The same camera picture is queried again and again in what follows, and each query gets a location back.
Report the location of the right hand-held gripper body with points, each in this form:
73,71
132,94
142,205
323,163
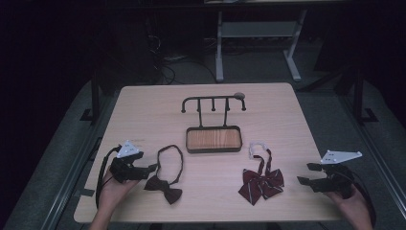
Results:
336,183

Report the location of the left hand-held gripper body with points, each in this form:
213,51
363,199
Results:
127,172

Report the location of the black bow tie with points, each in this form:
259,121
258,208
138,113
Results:
166,189

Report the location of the red striped bow tie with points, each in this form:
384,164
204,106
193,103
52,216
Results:
255,186

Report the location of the person's left hand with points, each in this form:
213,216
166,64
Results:
111,195

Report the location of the person's right hand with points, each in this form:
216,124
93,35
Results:
356,211

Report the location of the grey tape strip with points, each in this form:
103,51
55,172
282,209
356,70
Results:
84,192

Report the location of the black hook rack wooden base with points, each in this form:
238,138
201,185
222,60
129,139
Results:
214,139

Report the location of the black metal stand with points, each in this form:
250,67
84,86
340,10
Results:
95,99
359,96

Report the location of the grey round disc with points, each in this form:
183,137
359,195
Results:
239,95

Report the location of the white metal desk frame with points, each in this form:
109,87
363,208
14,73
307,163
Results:
255,29

